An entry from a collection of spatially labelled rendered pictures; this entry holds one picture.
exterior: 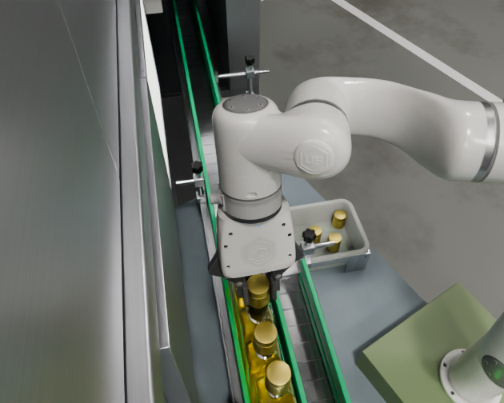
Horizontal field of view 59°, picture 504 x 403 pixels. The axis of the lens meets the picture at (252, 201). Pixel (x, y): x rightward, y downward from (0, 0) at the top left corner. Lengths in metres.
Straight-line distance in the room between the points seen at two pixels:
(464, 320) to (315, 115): 0.79
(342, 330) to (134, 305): 0.76
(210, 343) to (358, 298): 0.38
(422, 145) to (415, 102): 0.05
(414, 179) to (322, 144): 2.08
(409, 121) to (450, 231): 1.84
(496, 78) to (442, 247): 1.47
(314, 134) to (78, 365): 0.29
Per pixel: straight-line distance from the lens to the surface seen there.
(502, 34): 3.89
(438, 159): 0.51
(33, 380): 0.22
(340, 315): 1.15
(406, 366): 1.05
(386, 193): 2.41
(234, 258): 0.58
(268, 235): 0.56
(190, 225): 1.27
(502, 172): 0.51
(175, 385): 0.61
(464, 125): 0.49
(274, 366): 0.65
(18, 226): 0.22
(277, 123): 0.46
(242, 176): 0.50
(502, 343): 0.76
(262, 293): 0.65
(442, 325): 1.12
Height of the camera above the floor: 1.78
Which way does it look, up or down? 51 degrees down
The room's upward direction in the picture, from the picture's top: straight up
